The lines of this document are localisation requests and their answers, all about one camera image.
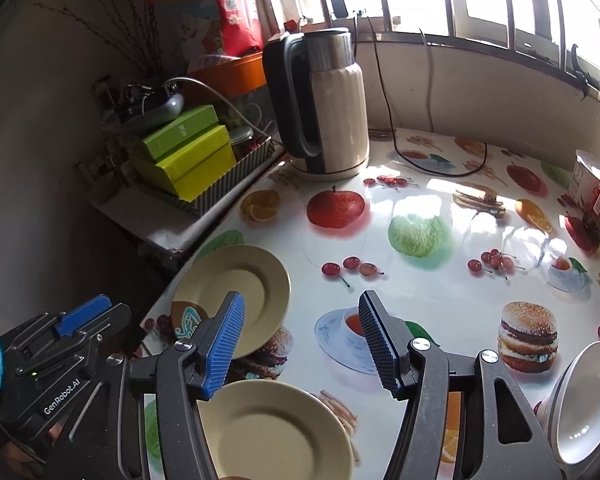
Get white plastic cup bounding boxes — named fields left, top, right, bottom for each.
left=567, top=150, right=600, bottom=207

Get white kettle base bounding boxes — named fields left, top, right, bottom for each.
left=289, top=155, right=370, bottom=182

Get light printed bag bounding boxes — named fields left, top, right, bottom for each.
left=152, top=0, right=226, bottom=61

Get white bowl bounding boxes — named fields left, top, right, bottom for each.
left=532, top=392, right=557, bottom=428
left=550, top=341, right=600, bottom=466

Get red bag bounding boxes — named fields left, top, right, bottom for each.
left=207, top=0, right=265, bottom=56

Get window frame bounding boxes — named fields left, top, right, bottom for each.
left=260, top=0, right=600, bottom=106

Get black window handle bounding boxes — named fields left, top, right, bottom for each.
left=570, top=44, right=593, bottom=98

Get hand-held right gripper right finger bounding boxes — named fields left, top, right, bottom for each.
left=358, top=290, right=568, bottom=480

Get fruit print tablecloth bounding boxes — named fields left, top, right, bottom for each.
left=140, top=127, right=600, bottom=480

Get grey device cable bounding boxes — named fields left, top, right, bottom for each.
left=162, top=76, right=252, bottom=132

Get white side shelf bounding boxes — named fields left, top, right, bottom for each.
left=77, top=157, right=287, bottom=257

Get grey corrugated basket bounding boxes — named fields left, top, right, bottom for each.
left=130, top=135, right=273, bottom=218

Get white cable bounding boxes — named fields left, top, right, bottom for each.
left=417, top=25, right=437, bottom=133

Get cream electric kettle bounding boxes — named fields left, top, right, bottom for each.
left=262, top=27, right=370, bottom=173

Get beige plate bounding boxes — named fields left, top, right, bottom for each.
left=196, top=379, right=357, bottom=480

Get orange container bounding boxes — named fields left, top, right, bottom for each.
left=187, top=52, right=268, bottom=98

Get stack of beige plates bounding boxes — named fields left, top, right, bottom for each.
left=171, top=245, right=292, bottom=361

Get grey electronic device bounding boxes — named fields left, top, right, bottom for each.
left=117, top=85, right=185, bottom=128

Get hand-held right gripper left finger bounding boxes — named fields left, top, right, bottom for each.
left=42, top=291, right=246, bottom=480

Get black power cable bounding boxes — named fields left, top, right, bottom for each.
left=360, top=10, right=488, bottom=178

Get dried branches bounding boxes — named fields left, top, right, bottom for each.
left=35, top=0, right=166, bottom=77

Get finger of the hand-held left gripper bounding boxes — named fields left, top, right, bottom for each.
left=50, top=294, right=133, bottom=346

